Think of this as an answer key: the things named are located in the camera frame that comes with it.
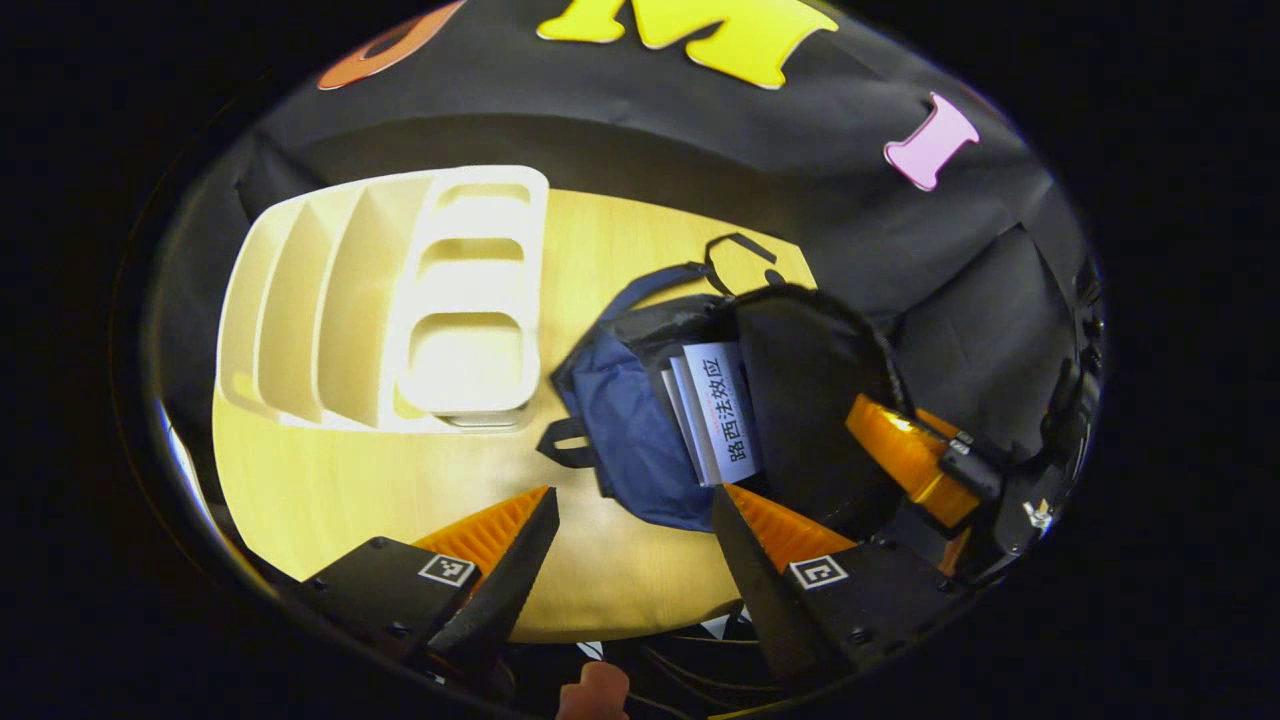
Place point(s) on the blue schoolbag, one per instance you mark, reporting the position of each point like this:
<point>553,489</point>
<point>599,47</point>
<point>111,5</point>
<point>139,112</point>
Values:
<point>620,420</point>

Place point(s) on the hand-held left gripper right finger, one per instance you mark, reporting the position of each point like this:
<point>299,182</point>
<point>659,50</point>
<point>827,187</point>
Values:
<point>760,590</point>

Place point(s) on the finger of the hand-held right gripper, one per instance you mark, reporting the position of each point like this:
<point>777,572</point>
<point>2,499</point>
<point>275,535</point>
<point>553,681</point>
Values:
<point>900,450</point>

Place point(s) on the grey book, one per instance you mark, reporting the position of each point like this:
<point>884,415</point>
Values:
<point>725,410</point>

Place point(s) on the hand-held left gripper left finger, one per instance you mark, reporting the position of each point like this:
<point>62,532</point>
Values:
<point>500,590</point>

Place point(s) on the black round table grommet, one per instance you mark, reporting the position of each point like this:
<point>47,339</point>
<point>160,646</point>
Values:
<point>776,277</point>

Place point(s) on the white plastic bookshelf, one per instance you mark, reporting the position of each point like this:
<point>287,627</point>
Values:
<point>300,320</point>

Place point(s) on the white book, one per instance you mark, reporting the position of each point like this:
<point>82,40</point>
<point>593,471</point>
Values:
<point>688,420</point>

